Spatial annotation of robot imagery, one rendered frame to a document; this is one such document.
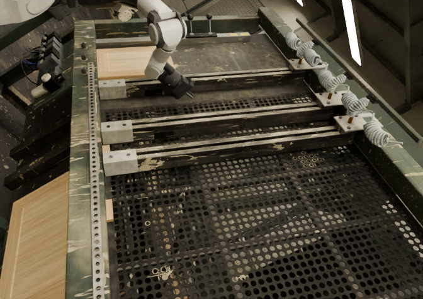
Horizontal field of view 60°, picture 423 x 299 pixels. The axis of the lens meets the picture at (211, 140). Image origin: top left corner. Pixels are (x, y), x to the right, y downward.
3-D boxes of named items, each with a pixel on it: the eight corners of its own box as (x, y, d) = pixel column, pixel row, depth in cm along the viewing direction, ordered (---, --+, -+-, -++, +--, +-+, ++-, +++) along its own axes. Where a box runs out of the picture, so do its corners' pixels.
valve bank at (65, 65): (22, 40, 206) (57, 17, 203) (41, 59, 216) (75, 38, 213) (9, 90, 170) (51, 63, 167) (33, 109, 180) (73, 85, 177)
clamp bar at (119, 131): (102, 132, 160) (95, 85, 145) (343, 107, 188) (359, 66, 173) (103, 148, 153) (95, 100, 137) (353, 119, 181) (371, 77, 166)
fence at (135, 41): (95, 45, 219) (95, 39, 216) (247, 38, 241) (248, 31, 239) (96, 49, 215) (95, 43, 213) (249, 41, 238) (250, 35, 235)
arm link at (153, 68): (141, 75, 164) (148, 62, 152) (149, 58, 167) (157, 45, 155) (155, 81, 166) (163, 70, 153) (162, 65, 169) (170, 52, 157)
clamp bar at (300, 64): (99, 90, 184) (93, 46, 168) (314, 73, 212) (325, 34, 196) (100, 102, 177) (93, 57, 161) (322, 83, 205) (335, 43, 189)
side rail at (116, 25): (96, 36, 241) (94, 19, 233) (254, 29, 267) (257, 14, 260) (96, 39, 236) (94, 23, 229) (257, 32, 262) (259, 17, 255)
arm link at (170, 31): (174, 60, 156) (188, 39, 139) (152, 66, 152) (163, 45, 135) (165, 38, 157) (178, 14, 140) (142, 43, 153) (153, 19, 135)
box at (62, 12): (44, -3, 218) (68, -19, 216) (58, 14, 226) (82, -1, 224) (42, 5, 209) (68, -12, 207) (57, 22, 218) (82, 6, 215)
